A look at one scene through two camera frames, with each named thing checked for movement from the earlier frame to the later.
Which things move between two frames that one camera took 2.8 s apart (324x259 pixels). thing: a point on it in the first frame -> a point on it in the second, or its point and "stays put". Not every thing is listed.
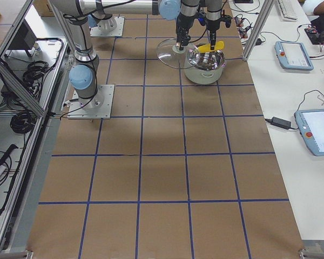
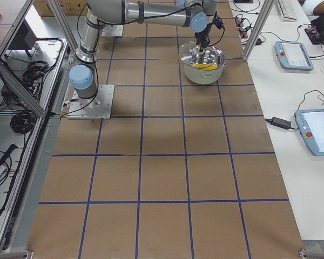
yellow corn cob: [218, 45] -> [206, 66]
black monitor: [24, 39] stays put
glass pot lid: [166, 54] -> [208, 57]
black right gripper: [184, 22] -> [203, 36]
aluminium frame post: [266, 8] stays put
